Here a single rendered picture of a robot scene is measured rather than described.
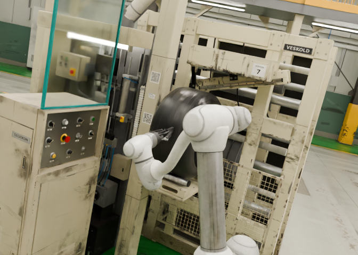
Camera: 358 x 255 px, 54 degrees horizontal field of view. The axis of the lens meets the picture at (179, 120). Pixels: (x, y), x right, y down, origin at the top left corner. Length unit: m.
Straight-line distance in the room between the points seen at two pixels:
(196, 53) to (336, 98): 9.53
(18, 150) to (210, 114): 1.26
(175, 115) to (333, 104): 9.94
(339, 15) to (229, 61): 5.66
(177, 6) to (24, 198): 1.49
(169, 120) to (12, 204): 1.04
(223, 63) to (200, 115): 1.26
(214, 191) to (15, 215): 1.34
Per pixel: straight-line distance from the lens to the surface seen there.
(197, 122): 1.27
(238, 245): 1.56
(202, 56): 2.57
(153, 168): 1.79
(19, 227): 2.33
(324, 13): 7.94
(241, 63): 2.47
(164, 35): 2.42
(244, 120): 1.44
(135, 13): 2.93
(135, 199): 2.66
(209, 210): 1.37
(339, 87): 11.94
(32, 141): 2.12
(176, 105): 2.20
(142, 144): 1.80
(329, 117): 11.91
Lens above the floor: 1.73
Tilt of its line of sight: 11 degrees down
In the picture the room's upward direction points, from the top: 12 degrees clockwise
